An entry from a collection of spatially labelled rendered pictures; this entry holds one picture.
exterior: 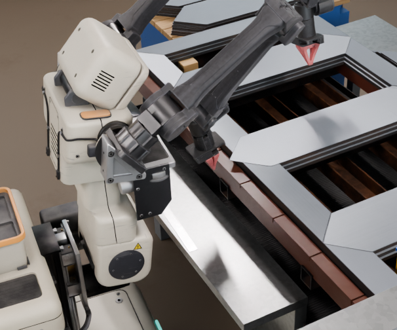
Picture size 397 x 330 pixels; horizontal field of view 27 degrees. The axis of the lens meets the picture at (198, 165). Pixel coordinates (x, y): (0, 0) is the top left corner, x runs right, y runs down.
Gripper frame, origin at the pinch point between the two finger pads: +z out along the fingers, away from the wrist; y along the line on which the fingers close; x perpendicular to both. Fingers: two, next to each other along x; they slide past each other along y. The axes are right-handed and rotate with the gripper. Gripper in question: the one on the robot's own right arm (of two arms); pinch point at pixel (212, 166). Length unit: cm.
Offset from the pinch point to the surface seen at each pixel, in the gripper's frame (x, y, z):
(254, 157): 2.4, -12.5, 3.0
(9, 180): -141, 55, 74
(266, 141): -3.2, -20.0, 4.9
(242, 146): -4.4, -12.4, 2.9
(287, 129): -5.5, -28.5, 7.1
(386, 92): -7, -67, 17
